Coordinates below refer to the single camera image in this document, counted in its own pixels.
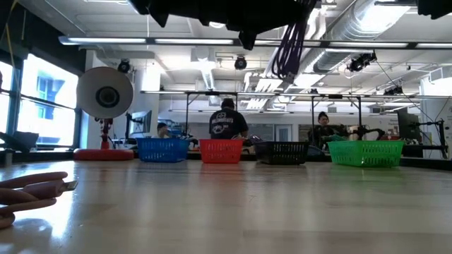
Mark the black round ceiling fixture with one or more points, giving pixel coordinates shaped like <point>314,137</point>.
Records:
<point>124,66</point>
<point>240,63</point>

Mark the black background stand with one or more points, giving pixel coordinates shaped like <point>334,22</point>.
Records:
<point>441,139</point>

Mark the overhead LED light bar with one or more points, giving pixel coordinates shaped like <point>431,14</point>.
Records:
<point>106,40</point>

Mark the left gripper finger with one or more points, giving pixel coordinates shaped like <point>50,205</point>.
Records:
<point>282,8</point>
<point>243,17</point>

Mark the black plastic basket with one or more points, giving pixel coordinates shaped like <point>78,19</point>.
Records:
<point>280,153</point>

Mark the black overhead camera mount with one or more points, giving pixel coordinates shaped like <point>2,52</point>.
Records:
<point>360,61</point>

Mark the green plastic basket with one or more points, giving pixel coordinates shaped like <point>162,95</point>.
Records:
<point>367,154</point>

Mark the black background device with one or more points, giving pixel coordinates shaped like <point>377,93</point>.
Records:
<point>24,139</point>

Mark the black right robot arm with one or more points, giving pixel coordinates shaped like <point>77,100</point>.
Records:
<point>436,7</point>

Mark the black computer monitor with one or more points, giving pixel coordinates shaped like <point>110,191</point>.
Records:
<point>408,127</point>
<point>141,123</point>

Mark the red plastic basket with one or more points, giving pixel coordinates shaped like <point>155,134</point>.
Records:
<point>220,151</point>

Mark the black background robot arm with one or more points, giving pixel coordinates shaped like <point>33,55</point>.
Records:
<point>363,132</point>

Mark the blue plastic basket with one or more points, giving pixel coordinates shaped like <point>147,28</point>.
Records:
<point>162,150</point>

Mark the person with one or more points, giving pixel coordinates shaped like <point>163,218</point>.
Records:
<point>162,128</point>
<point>227,123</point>
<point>323,132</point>

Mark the black background workstation frame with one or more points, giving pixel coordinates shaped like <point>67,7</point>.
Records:
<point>212,93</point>

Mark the silver ventilation duct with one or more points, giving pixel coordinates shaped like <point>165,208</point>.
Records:
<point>353,31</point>

